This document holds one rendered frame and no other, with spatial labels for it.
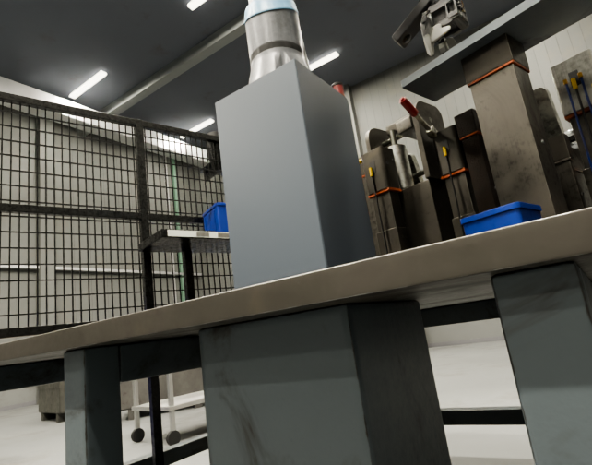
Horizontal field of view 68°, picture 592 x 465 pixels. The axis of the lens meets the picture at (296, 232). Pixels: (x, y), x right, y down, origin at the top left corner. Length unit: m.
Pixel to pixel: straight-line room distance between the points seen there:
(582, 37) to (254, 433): 9.88
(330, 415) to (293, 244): 0.27
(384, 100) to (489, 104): 9.85
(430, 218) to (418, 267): 0.68
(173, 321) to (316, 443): 0.27
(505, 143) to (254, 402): 0.67
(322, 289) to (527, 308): 0.22
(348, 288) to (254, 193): 0.34
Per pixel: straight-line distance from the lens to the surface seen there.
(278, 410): 0.70
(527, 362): 0.50
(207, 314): 0.65
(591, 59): 1.13
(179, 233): 1.53
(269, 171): 0.78
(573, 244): 0.45
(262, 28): 0.98
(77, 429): 1.03
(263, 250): 0.76
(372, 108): 10.90
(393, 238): 1.14
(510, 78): 1.00
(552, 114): 1.19
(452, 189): 1.16
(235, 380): 0.74
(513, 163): 0.95
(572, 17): 1.08
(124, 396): 5.24
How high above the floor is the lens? 0.63
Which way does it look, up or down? 13 degrees up
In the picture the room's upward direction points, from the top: 8 degrees counter-clockwise
